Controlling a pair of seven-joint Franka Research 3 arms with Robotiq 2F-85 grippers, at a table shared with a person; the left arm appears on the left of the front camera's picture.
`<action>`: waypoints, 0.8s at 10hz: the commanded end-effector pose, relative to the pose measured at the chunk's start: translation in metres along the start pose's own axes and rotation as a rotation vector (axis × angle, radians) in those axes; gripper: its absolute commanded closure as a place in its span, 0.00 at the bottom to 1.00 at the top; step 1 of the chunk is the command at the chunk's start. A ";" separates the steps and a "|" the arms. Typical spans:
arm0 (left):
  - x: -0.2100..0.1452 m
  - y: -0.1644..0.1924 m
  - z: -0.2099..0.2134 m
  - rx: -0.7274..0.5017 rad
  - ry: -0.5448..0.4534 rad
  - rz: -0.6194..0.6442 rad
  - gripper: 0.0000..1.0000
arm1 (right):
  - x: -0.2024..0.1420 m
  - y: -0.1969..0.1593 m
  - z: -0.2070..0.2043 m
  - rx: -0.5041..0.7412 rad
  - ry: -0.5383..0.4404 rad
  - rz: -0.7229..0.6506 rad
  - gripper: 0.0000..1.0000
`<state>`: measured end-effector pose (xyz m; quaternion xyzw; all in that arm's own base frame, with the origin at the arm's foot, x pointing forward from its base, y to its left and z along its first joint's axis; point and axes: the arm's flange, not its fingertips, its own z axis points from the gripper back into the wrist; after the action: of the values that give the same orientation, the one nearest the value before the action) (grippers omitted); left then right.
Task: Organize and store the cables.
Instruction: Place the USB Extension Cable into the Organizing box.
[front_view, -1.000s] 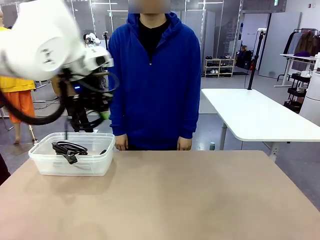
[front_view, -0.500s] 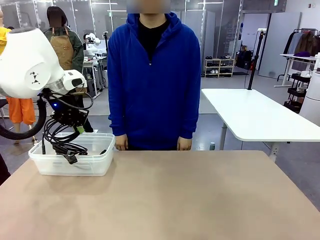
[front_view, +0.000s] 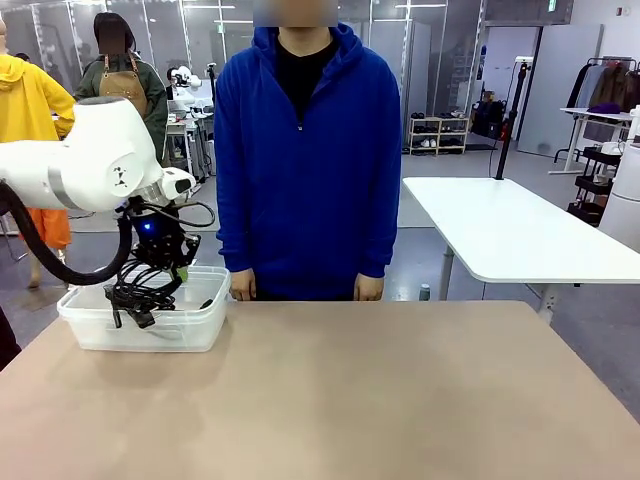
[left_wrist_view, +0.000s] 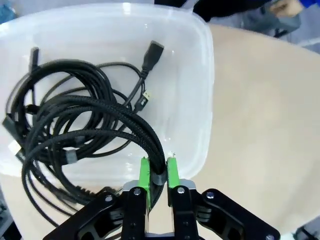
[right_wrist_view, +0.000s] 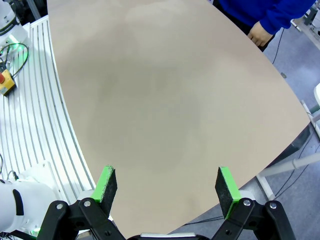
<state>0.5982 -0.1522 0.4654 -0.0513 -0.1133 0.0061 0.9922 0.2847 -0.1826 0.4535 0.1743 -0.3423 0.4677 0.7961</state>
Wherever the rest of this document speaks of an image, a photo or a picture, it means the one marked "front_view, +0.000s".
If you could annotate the small white desk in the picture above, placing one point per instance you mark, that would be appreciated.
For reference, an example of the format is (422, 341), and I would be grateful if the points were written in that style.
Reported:
(595, 114)

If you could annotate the large white table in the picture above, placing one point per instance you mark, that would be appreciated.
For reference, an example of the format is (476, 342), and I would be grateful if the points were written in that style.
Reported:
(525, 230)

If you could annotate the black utility cart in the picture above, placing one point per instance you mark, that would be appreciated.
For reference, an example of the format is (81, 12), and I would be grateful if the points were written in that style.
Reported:
(592, 185)

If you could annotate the person's right forearm blue sleeve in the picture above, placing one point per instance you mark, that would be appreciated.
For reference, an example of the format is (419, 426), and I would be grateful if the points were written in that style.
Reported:
(237, 235)

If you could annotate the person's left hand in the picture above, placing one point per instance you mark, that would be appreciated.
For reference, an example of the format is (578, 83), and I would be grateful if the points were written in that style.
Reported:
(369, 289)

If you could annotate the person with brown apron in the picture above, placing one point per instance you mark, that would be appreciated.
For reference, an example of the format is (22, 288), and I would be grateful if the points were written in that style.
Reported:
(115, 80)

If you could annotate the wooden shoe rack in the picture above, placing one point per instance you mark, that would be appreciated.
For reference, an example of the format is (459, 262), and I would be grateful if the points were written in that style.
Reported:
(440, 131)

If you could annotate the figure in yellow hoodie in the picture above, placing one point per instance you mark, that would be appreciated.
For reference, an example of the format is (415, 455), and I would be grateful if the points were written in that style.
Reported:
(25, 110)

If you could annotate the person's right hand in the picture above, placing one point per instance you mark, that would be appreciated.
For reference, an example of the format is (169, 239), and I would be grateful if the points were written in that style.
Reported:
(243, 287)

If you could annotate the clothes rack with coats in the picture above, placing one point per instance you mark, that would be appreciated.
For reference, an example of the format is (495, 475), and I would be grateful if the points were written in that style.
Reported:
(615, 85)

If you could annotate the person's left forearm blue sleeve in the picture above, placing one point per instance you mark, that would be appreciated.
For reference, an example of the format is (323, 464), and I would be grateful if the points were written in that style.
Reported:
(377, 235)

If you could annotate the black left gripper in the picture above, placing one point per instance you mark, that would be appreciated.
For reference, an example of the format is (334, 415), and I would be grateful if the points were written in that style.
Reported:
(150, 230)

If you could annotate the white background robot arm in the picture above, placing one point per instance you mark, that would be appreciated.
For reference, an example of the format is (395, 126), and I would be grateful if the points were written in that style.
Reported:
(182, 80)

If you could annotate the black tripod pole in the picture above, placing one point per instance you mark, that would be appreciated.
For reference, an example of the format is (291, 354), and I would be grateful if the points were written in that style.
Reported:
(510, 130)

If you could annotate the person in blue hoodie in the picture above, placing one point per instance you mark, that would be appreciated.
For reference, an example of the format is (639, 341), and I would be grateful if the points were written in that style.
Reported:
(310, 175)

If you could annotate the translucent white plastic bin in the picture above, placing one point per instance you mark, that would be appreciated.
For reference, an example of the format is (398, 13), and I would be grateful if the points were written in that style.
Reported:
(195, 330)

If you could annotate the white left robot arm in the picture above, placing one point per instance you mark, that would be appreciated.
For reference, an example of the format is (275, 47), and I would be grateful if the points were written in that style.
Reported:
(90, 165)

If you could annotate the small grey cup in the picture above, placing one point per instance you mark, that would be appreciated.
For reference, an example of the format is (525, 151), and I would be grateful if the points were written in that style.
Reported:
(425, 292)

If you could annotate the black bags pile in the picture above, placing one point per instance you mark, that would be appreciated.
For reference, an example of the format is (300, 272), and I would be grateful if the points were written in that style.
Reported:
(487, 117)

